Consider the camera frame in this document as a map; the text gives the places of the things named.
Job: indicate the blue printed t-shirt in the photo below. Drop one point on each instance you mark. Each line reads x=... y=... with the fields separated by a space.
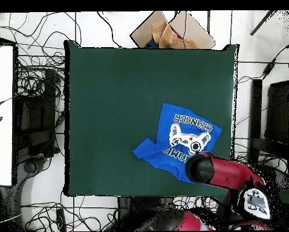
x=168 y=116

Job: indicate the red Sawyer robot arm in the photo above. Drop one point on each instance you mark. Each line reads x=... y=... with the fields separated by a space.
x=226 y=172

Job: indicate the dark green table cloth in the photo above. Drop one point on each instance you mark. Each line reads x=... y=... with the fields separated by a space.
x=122 y=96

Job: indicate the brown cloth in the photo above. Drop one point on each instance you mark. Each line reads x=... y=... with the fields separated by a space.
x=168 y=38

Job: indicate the open cardboard box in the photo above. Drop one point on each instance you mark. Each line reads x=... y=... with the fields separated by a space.
x=195 y=31

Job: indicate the black chair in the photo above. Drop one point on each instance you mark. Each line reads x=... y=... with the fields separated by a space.
x=277 y=116

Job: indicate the black power adapter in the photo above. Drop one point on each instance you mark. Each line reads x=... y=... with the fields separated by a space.
x=268 y=69

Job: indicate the white side table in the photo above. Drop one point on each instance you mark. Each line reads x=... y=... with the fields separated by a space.
x=1 y=120

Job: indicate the black rod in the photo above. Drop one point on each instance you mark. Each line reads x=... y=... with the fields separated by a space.
x=261 y=23

